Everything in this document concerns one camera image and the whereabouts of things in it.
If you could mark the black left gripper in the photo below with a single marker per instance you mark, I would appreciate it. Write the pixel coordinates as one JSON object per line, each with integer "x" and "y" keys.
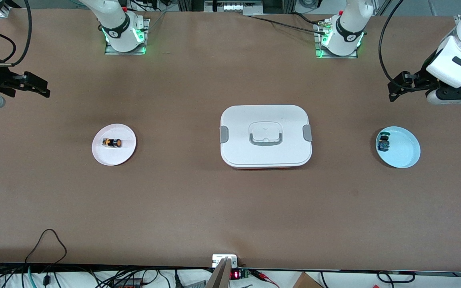
{"x": 422, "y": 81}

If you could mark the orange push-button switch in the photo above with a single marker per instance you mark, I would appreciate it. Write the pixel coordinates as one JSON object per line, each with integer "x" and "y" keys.
{"x": 112, "y": 142}

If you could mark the white lunch box grey clips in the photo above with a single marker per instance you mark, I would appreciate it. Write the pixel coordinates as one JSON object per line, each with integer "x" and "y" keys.
{"x": 266, "y": 116}

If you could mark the brown cardboard box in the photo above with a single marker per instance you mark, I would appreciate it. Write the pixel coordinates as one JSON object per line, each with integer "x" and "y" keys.
{"x": 306, "y": 282}

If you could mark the light blue round plate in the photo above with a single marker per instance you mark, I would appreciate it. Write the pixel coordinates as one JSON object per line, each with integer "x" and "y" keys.
{"x": 404, "y": 148}

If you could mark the short aluminium profile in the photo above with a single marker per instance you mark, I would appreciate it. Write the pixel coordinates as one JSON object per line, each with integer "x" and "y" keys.
{"x": 4, "y": 13}

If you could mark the pink round plate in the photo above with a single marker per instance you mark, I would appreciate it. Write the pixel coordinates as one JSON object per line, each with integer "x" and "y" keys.
{"x": 114, "y": 158}

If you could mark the orange black power strip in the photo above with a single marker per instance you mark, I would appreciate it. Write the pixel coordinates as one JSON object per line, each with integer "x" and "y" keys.
{"x": 128, "y": 284}

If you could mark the red clip test leads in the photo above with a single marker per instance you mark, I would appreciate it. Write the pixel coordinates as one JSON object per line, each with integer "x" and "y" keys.
{"x": 260, "y": 274}

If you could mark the red digit display module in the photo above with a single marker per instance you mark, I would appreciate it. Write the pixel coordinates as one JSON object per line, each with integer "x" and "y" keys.
{"x": 235, "y": 274}

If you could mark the small white device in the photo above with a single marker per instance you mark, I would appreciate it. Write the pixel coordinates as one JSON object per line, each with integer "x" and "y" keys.
{"x": 218, "y": 260}

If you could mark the grey metal bar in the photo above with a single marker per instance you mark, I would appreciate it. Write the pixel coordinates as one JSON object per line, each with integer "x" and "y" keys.
{"x": 220, "y": 276}

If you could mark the green push-button switch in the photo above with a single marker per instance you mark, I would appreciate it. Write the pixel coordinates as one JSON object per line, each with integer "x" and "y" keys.
{"x": 383, "y": 144}

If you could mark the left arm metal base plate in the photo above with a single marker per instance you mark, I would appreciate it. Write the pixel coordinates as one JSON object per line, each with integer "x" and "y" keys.
{"x": 334, "y": 56}

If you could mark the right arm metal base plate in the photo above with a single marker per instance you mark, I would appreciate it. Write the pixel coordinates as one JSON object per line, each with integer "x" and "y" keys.
{"x": 112, "y": 52}

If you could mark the aluminium frame structure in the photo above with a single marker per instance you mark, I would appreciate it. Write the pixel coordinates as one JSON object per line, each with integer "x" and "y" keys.
{"x": 234, "y": 7}

